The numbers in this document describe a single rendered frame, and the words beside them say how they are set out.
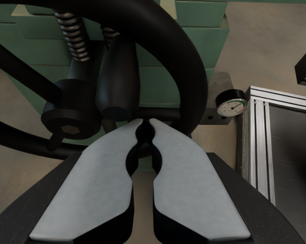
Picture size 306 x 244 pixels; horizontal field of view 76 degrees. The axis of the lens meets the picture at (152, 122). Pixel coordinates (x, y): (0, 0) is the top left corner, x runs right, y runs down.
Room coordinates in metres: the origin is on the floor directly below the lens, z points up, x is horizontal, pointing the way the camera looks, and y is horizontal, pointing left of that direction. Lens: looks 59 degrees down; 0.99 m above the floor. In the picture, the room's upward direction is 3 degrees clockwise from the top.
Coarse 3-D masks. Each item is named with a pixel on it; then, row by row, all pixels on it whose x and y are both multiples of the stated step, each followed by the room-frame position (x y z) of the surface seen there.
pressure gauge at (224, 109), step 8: (224, 96) 0.26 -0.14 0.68; (232, 96) 0.25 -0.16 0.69; (240, 96) 0.25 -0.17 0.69; (216, 104) 0.26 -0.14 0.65; (224, 104) 0.25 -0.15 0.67; (232, 104) 0.25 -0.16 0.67; (240, 104) 0.25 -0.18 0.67; (224, 112) 0.25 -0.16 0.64; (232, 112) 0.25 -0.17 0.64; (240, 112) 0.25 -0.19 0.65
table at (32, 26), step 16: (160, 0) 0.24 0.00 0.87; (192, 0) 0.30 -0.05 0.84; (208, 0) 0.31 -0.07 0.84; (224, 0) 0.31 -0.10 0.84; (240, 0) 0.31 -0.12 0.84; (256, 0) 0.31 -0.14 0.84; (272, 0) 0.31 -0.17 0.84; (288, 0) 0.31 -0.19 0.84; (304, 0) 0.31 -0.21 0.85; (16, 16) 0.20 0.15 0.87; (32, 16) 0.20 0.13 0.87; (48, 16) 0.20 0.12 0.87; (176, 16) 0.21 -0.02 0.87; (32, 32) 0.20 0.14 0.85; (48, 32) 0.20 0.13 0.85; (96, 32) 0.20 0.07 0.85
